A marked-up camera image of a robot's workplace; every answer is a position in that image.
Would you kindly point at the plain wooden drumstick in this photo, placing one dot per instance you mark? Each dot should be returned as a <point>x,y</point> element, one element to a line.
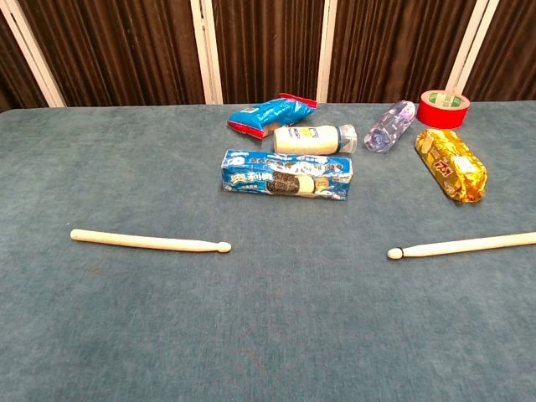
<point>146,242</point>

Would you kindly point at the blue Oreo cookie box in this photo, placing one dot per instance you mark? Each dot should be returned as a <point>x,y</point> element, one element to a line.
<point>251,180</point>

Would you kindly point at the white bottle with grey cap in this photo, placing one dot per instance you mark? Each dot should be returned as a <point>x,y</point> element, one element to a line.
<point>305,140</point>

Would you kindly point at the blue snack bag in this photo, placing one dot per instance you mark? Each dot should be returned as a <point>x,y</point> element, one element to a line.
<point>268,115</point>

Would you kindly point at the clear plastic water bottle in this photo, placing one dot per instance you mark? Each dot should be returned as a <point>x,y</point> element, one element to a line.
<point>389,125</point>

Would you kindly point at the teal table mat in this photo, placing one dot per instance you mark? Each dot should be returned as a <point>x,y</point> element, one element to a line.
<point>125,314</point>

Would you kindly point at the gold foil snack pack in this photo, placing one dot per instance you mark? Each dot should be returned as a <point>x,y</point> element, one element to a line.
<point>452,167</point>

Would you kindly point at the red tape roll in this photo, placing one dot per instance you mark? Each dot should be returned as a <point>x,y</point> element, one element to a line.
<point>435,117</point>

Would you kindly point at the dark brown curtain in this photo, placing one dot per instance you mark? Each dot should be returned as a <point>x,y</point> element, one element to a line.
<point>125,50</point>

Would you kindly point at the white screen frame post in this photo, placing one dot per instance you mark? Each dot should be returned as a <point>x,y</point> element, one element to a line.
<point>33,58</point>
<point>469,50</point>
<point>326,50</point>
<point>205,50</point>

